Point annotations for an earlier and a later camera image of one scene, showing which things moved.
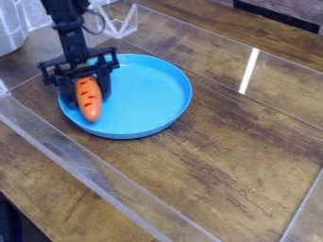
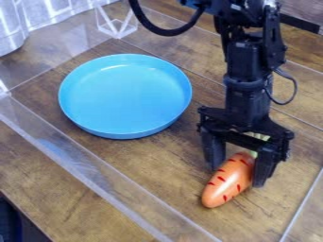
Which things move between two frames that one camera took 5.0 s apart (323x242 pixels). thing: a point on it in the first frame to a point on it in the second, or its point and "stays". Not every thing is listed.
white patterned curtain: [22, 16] stays
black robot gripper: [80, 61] to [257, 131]
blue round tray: [149, 95] stays
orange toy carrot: [89, 95] to [228, 181]
